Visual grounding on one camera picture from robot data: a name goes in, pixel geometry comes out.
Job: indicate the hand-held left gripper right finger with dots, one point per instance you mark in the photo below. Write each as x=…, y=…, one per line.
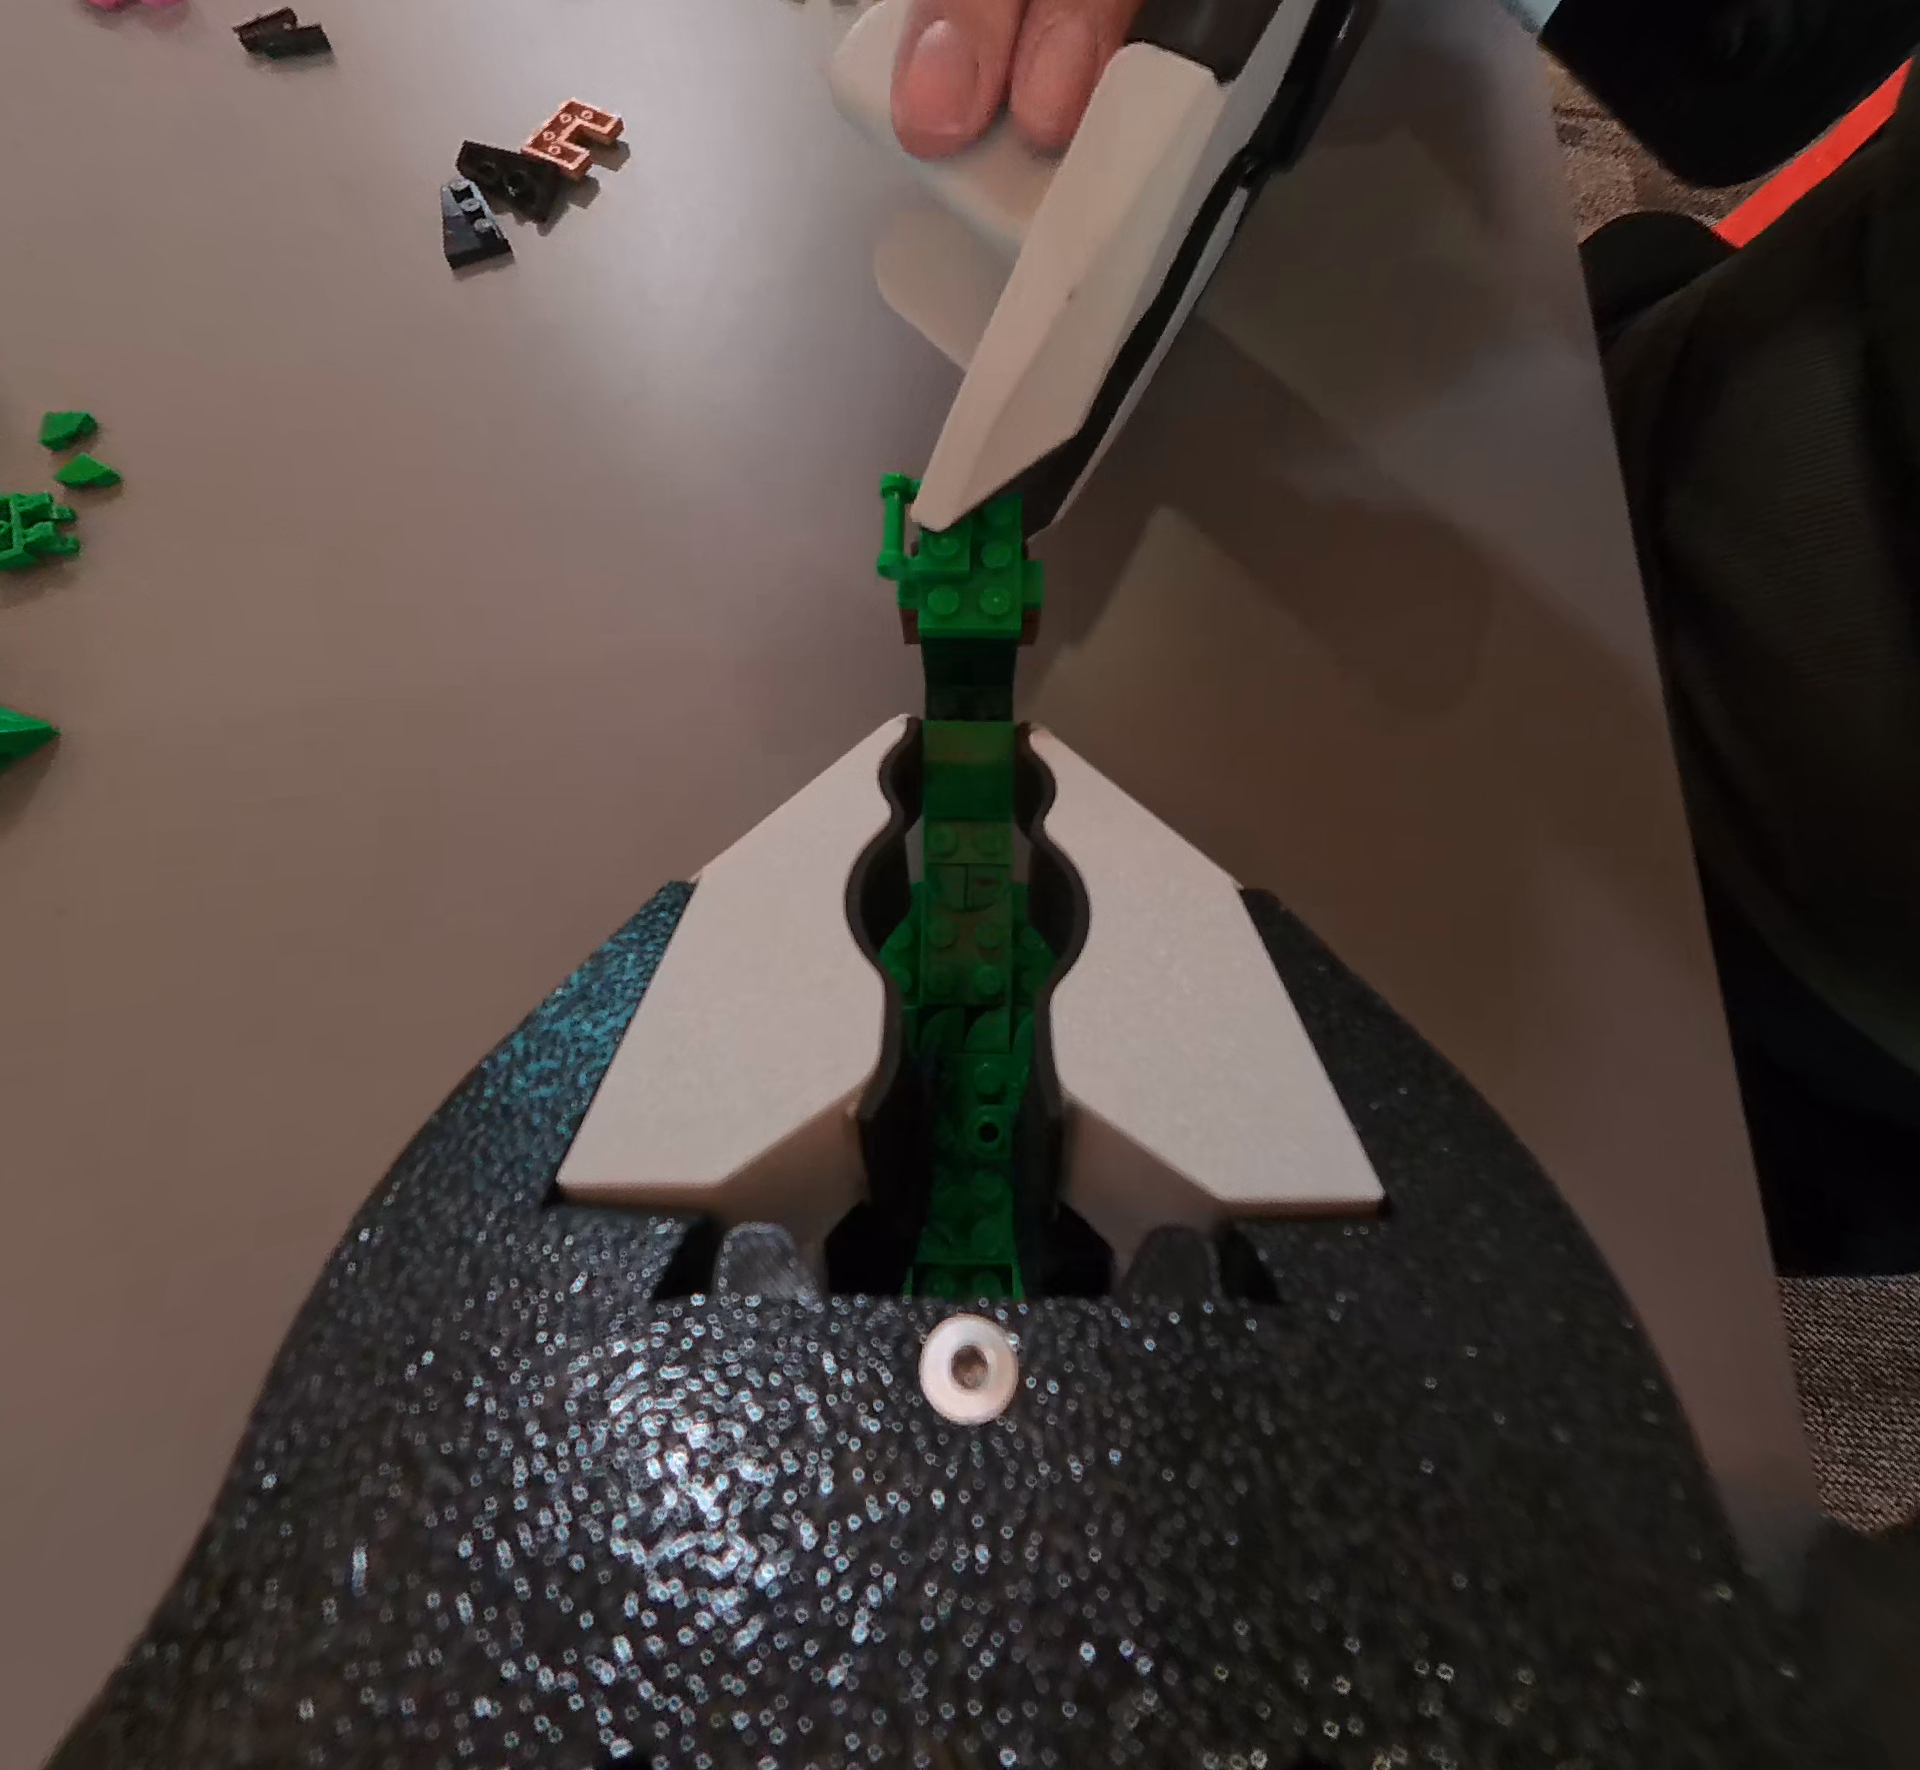
x=1215, y=1034

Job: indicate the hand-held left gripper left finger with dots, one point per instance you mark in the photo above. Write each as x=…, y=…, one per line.
x=719, y=1034

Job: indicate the green brick model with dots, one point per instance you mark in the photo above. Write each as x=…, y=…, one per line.
x=968, y=930

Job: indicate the reddish brown studded plate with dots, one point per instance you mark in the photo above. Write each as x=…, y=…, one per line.
x=568, y=134

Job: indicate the black brick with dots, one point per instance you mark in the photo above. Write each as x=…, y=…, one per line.
x=510, y=179

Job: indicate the person's dark clothing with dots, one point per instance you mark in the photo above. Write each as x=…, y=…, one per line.
x=1800, y=600

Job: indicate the dark blue wedge brick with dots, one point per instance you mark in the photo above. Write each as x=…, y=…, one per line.
x=473, y=226

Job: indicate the dark brown brick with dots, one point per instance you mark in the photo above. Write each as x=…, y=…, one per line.
x=281, y=33

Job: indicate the scattered green bricks group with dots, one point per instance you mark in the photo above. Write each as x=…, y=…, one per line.
x=31, y=524

